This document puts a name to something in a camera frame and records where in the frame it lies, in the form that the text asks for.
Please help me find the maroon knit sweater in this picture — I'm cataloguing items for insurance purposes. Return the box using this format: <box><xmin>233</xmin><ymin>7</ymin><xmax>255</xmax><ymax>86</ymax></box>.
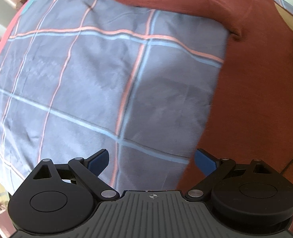
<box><xmin>71</xmin><ymin>0</ymin><xmax>293</xmax><ymax>192</ymax></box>

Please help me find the blue plaid bed sheet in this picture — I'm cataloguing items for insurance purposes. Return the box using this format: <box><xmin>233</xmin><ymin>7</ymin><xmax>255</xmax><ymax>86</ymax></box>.
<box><xmin>0</xmin><ymin>0</ymin><xmax>228</xmax><ymax>193</ymax></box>

